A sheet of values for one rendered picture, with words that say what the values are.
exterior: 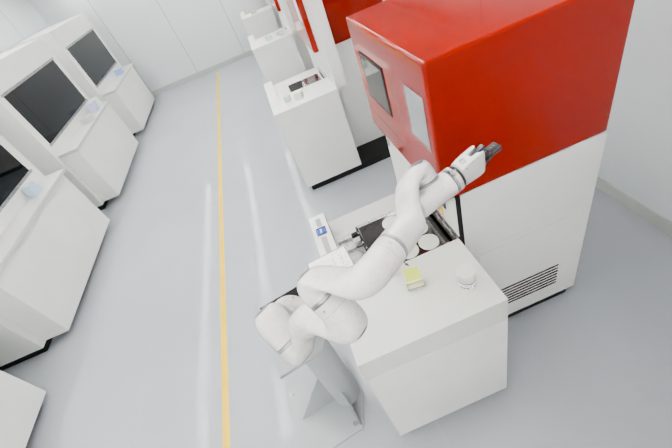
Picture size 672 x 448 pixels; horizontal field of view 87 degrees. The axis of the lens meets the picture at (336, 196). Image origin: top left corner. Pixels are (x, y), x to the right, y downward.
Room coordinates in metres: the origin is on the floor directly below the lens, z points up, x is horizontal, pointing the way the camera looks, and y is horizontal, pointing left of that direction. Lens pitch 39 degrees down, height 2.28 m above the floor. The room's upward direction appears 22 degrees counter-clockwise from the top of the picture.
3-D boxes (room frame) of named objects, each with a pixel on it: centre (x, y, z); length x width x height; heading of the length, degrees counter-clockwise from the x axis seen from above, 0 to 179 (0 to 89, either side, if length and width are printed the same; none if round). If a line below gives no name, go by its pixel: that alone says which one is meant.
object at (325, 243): (1.27, 0.14, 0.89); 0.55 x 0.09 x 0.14; 2
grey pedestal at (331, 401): (0.96, 0.51, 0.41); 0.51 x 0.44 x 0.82; 101
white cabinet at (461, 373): (1.13, -0.12, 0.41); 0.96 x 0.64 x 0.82; 2
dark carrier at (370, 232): (1.21, -0.22, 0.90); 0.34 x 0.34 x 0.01; 2
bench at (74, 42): (7.61, 3.41, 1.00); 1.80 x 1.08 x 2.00; 2
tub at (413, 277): (0.88, -0.17, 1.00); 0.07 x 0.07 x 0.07; 83
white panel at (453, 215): (1.41, -0.44, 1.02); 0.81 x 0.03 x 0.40; 2
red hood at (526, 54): (1.42, -0.75, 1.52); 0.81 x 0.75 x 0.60; 2
